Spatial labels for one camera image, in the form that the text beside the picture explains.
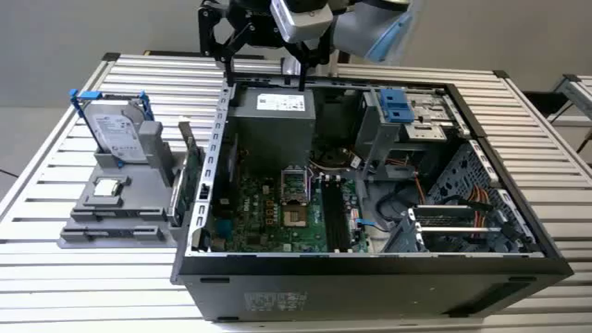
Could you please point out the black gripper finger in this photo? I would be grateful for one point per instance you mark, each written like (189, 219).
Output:
(314, 52)
(209, 31)

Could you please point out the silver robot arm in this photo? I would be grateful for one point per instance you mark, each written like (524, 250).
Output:
(356, 34)

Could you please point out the black RAM slot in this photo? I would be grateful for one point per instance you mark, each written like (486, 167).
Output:
(341, 215)
(330, 215)

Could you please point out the black table corner cap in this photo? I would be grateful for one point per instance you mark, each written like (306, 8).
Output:
(112, 57)
(500, 74)

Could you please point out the blue plastic bay latch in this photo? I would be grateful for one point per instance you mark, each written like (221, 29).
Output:
(394, 104)

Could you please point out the grey power supply unit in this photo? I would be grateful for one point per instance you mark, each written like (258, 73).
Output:
(272, 138)

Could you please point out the round black fan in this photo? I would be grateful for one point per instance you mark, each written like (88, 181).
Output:
(337, 155)

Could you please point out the hard disk in blue carrier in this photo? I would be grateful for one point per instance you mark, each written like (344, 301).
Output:
(114, 135)

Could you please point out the green graphics card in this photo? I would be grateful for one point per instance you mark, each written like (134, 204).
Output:
(188, 173)

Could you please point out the CPU socket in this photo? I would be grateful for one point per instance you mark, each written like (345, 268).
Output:
(296, 216)

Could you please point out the grey parts rack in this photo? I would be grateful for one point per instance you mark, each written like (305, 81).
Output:
(142, 194)

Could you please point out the silver CPU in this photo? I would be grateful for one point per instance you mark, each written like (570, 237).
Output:
(106, 189)

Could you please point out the black panel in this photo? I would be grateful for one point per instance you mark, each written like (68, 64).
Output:
(542, 104)

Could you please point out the green motherboard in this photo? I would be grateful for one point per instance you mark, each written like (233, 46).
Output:
(258, 229)

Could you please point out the metal slat side table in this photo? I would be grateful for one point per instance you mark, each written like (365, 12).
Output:
(574, 88)

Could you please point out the metal disk bay cage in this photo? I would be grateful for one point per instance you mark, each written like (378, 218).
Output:
(453, 229)

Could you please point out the black open PC case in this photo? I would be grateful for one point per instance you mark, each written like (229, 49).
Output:
(324, 288)

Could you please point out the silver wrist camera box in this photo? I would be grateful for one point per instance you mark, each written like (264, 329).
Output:
(300, 24)

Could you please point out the grey metal drive bay bracket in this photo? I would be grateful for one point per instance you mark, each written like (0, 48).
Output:
(384, 138)

